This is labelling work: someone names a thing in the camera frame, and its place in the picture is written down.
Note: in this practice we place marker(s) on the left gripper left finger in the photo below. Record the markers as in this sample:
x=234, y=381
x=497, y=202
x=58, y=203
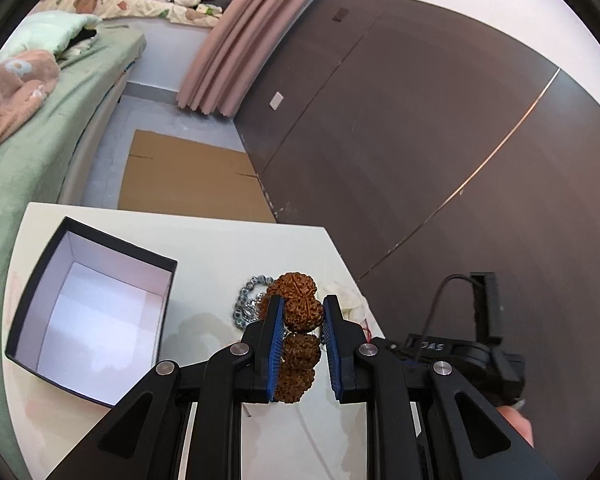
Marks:
x=257, y=379

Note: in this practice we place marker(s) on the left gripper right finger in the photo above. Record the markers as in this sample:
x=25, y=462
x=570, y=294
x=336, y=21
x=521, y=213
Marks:
x=343, y=338

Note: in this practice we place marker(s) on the black open jewelry box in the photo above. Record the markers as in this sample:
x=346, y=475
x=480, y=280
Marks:
x=90, y=318

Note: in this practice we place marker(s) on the person's right hand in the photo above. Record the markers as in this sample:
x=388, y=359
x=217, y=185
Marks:
x=517, y=420

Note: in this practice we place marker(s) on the white sheer organza pouch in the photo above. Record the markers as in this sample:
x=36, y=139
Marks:
x=353, y=304

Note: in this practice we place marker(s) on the flat brown cardboard sheet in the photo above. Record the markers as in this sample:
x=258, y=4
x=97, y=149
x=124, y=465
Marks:
x=167, y=175

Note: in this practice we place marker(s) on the dark brown wardrobe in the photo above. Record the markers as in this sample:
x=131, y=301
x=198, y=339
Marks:
x=429, y=144

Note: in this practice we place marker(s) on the bed with green sheet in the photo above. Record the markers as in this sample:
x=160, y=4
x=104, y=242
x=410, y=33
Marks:
x=34, y=161

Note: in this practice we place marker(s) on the pink window curtain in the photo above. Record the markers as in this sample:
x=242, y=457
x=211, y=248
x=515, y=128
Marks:
x=230, y=59

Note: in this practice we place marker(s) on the pink fleece blanket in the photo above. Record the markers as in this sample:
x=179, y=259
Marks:
x=25, y=83

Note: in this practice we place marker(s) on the floral patterned quilt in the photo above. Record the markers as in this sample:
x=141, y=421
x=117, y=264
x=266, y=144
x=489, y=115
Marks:
x=181, y=12

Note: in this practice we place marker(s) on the light green pillow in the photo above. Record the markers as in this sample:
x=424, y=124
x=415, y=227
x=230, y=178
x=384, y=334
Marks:
x=47, y=30

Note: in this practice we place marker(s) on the white wall switch plate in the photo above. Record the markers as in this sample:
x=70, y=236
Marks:
x=276, y=100

